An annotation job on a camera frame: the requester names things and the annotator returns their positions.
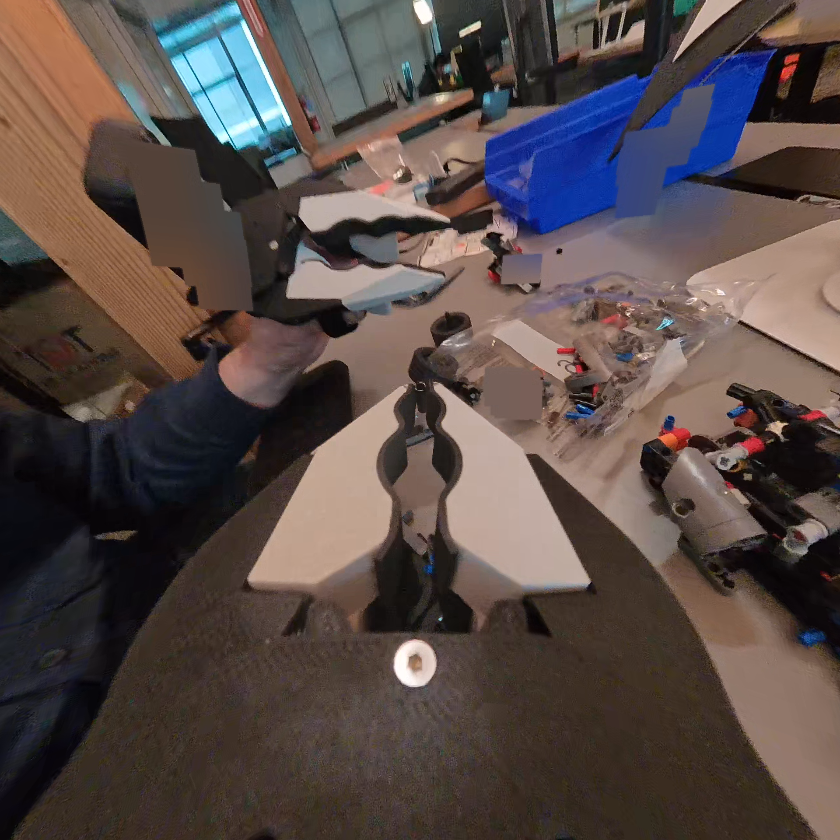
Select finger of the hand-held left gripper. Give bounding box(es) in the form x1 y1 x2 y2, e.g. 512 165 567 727
298 190 452 236
285 243 447 316

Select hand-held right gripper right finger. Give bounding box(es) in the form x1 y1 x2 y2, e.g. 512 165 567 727
423 382 593 634

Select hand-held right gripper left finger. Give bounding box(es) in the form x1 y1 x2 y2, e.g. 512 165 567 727
246 384 417 634

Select thin black brick connector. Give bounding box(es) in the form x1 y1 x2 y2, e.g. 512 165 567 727
406 384 437 448

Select large toy brick car model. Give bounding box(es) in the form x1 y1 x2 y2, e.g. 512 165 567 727
640 384 840 647

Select person's left forearm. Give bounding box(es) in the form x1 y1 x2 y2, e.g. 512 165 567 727
0 348 277 532

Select upright clear plastic bag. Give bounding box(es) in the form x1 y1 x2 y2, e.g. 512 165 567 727
357 136 411 183

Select flat brick assembly grey blade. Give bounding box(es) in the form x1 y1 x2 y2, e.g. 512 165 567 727
394 262 467 306

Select white sticker sheet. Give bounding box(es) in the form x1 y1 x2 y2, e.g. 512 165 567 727
420 213 519 266

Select small black toy tyre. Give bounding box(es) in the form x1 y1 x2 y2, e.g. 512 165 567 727
408 348 460 385
430 311 473 349

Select wood-edged desk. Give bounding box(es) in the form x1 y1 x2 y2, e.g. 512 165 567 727
308 88 476 172

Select black flat power bank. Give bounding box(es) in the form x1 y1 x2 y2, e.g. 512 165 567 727
425 161 490 206

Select small black red brick assembly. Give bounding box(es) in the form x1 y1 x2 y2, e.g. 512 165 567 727
484 231 546 293

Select small bag of black pins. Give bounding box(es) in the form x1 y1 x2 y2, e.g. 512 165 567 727
453 318 572 421

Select narrow wooden pillar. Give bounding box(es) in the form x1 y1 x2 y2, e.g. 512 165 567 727
236 0 319 155

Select clear bag of brick pieces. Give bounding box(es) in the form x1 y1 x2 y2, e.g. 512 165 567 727
525 272 756 460

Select wide wooden pillar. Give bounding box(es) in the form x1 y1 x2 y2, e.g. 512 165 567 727
0 0 217 382

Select blue plastic bin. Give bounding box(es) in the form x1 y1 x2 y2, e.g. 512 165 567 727
484 49 778 235

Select white book stand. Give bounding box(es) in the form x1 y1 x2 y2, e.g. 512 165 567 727
686 220 840 375

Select dark desk cable hatch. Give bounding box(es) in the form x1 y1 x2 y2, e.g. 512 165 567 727
722 147 840 198

